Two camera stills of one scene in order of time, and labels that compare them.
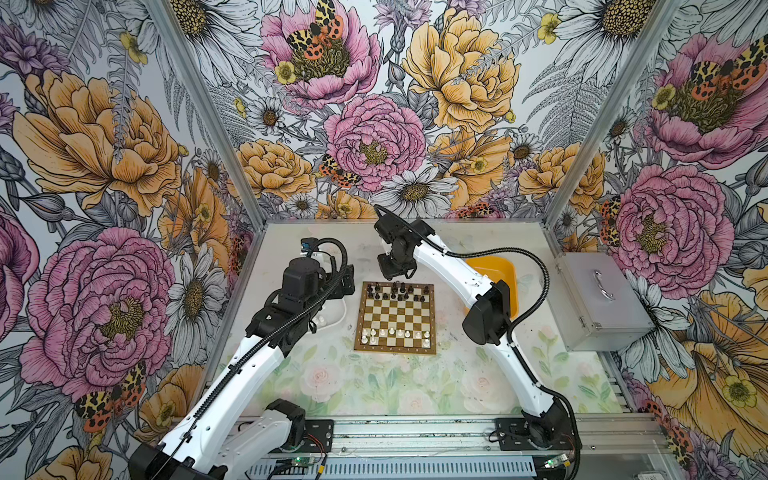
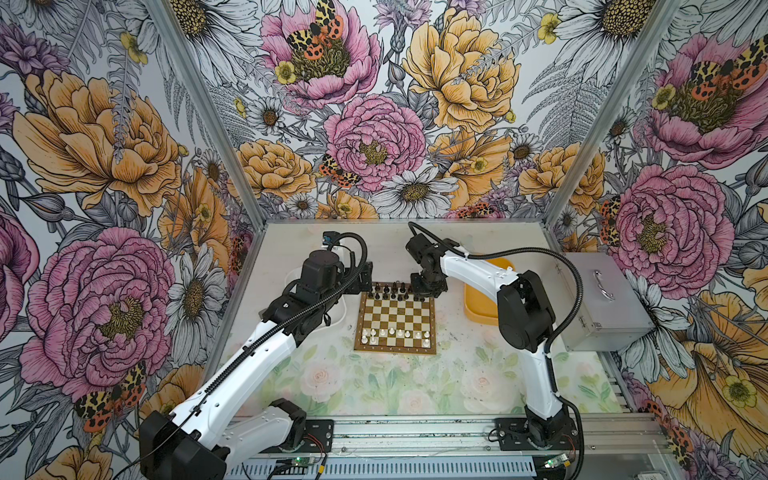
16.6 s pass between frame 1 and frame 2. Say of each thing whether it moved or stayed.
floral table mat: stayed
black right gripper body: moved
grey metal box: stayed
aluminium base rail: stayed
